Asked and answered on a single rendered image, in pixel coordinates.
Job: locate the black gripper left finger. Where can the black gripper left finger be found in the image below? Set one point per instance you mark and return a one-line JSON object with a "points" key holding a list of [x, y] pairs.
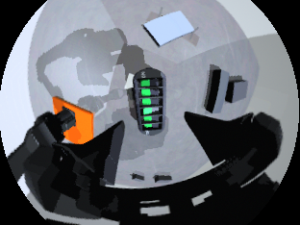
{"points": [[99, 154]]}

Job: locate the dark grey switch panel with green rocker switches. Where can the dark grey switch panel with green rocker switches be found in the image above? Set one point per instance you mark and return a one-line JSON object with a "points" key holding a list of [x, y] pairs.
{"points": [[150, 97]]}

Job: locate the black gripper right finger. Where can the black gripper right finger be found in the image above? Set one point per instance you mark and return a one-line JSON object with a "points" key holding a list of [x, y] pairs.
{"points": [[215, 135]]}

